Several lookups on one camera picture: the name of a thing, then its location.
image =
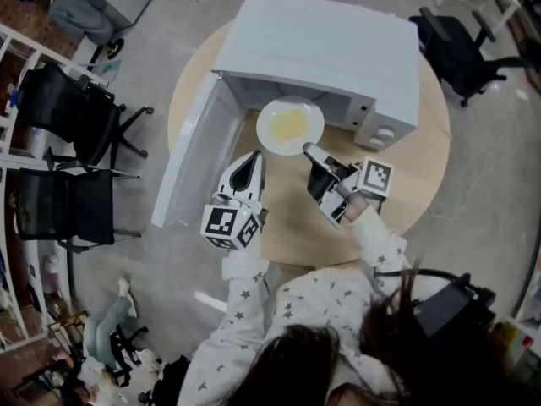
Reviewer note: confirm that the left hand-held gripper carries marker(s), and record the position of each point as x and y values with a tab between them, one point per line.
226	222

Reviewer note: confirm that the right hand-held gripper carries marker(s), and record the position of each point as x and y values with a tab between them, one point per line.
338	188

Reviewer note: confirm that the white plate of food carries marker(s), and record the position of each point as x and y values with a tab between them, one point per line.
290	126

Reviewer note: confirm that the white microwave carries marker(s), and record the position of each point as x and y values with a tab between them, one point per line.
321	45

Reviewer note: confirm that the person's right forearm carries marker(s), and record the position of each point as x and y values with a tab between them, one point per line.
378	239

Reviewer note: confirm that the person's left forearm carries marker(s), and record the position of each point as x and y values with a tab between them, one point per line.
245	286

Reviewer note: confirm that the person's star-print torso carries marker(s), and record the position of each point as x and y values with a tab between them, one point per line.
313	307

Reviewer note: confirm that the black office chair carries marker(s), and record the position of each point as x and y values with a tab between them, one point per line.
72	108
63	210
458	45

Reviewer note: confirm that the black equipment box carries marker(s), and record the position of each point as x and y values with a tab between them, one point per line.
452	303

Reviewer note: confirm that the white shelf unit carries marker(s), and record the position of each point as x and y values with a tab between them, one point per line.
17	176

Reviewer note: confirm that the grey sofa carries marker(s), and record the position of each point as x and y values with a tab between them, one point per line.
97	2

